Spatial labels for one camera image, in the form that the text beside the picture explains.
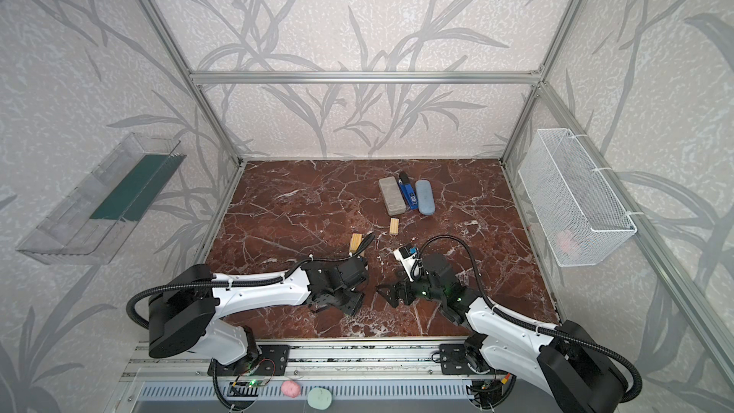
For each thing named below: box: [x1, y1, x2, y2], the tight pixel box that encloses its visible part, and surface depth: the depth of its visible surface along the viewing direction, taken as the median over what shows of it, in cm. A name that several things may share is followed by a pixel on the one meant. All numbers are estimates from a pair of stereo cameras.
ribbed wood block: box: [389, 217, 400, 236], surface depth 101 cm
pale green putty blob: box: [306, 387, 333, 411], surface depth 68 cm
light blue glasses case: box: [414, 178, 436, 217], surface depth 107 cm
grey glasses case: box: [378, 175, 408, 217], surface depth 107 cm
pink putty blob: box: [280, 380, 302, 398], surface depth 70 cm
